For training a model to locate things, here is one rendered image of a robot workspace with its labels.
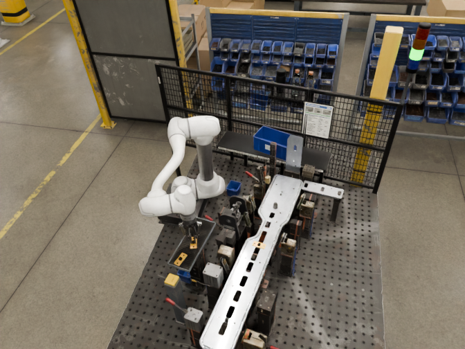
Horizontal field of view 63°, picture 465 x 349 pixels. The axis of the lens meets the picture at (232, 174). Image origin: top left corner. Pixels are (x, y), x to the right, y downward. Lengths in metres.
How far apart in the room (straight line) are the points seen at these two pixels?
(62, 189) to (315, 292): 3.12
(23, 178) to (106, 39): 1.89
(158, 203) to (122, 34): 2.90
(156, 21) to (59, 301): 2.85
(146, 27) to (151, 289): 2.77
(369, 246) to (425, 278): 0.97
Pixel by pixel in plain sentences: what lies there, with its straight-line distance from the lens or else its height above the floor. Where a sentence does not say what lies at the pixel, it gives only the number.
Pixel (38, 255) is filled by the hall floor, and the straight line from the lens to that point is 4.18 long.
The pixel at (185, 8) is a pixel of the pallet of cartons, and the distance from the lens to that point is 5.85.
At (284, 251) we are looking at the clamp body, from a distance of 2.49.
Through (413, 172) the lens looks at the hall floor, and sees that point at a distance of 4.71.
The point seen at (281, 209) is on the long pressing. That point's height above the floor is 1.00.
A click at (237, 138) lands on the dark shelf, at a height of 1.03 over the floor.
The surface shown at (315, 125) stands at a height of 1.25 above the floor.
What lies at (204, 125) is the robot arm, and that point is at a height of 1.62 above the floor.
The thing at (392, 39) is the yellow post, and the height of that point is 1.96.
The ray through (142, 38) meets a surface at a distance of 4.50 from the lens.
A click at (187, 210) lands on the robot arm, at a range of 2.01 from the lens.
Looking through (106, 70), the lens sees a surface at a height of 0.83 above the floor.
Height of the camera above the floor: 3.00
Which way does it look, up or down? 43 degrees down
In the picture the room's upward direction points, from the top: 4 degrees counter-clockwise
